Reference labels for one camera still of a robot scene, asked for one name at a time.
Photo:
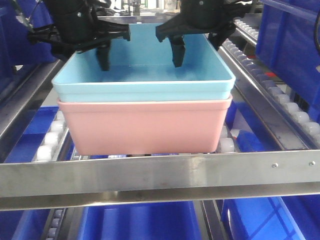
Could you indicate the blue bin of rack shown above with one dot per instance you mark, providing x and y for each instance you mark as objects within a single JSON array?
[
  {"x": 286, "y": 45},
  {"x": 15, "y": 49}
]

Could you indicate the light blue plastic box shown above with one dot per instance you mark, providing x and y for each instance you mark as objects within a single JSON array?
[{"x": 141, "y": 70}]

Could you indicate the blue bin right of rack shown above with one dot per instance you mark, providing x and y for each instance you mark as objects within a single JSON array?
[{"x": 286, "y": 45}]

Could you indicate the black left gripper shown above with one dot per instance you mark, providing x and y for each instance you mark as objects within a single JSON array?
[{"x": 76, "y": 27}]

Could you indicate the blue bin below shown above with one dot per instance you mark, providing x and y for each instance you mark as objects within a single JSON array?
[
  {"x": 144, "y": 221},
  {"x": 272, "y": 218}
]

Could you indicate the blue bin below right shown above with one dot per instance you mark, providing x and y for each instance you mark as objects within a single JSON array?
[{"x": 272, "y": 218}]

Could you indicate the blue bin below left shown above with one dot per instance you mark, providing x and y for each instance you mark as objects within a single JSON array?
[{"x": 144, "y": 221}]

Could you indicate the steel roller flow rack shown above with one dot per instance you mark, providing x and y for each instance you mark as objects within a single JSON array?
[{"x": 289, "y": 167}]

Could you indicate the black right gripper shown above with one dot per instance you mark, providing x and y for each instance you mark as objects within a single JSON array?
[{"x": 212, "y": 17}]

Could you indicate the blue bin left of rack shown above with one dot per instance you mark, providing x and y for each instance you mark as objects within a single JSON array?
[{"x": 15, "y": 49}]

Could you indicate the pink plastic box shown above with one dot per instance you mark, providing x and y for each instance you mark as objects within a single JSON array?
[{"x": 138, "y": 128}]

